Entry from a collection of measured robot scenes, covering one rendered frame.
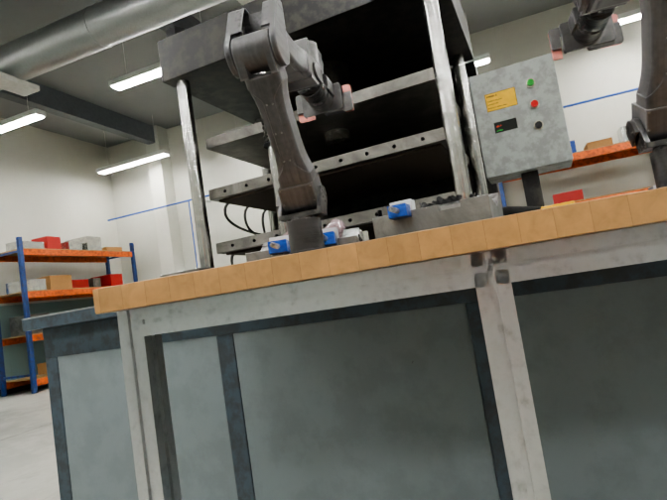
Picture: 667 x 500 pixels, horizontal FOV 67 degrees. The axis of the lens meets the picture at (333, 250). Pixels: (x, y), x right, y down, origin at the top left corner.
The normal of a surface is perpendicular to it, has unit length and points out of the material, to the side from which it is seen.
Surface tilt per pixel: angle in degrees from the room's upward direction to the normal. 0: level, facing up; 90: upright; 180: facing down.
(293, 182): 120
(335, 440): 90
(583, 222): 90
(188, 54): 90
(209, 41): 90
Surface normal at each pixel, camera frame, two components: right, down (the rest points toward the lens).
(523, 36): -0.35, -0.03
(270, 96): -0.15, 0.45
